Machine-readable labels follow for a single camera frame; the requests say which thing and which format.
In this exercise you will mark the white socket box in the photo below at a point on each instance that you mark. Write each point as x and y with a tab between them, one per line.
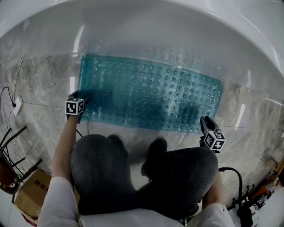
17	106

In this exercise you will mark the black metal stand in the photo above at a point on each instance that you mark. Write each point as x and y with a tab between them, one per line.
243	210

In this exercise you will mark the person's leg grey trousers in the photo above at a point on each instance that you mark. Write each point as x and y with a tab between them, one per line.
102	175
177	177

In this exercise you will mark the person's left forearm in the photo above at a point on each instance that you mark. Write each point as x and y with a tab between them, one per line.
63	148

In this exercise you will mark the white bathtub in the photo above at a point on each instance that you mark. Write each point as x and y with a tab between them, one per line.
142	15

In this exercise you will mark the black metal frame chair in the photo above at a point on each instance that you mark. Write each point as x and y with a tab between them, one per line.
10	164

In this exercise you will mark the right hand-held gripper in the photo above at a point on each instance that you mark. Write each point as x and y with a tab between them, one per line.
214	140

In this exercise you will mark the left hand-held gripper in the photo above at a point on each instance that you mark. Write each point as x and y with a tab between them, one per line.
74	106

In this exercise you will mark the person's left leg grey trousers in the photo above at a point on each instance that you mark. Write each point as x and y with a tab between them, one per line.
102	175

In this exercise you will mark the person's right leg grey trousers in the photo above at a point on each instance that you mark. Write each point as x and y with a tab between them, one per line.
177	177

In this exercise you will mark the teal bubbled bath mat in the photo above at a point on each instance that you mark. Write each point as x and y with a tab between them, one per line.
155	93

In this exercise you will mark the person's white shirt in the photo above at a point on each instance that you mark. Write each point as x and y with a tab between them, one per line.
55	206

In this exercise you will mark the grey marble floor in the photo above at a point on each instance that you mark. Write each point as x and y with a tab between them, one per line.
42	75

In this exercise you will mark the person's right black shoe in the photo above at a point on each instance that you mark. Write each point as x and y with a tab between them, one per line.
156	148

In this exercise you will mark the person's black shoe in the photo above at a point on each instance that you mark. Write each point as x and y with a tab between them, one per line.
116	143
156	148

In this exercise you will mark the person's right forearm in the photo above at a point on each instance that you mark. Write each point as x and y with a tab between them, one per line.
214	192

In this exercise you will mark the wooden furniture with clutter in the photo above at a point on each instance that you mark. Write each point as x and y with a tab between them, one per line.
269	181

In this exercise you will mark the person's left black shoe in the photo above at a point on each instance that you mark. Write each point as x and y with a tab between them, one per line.
116	143

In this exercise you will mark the brown cardboard box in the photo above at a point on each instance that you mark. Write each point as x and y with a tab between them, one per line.
31	195

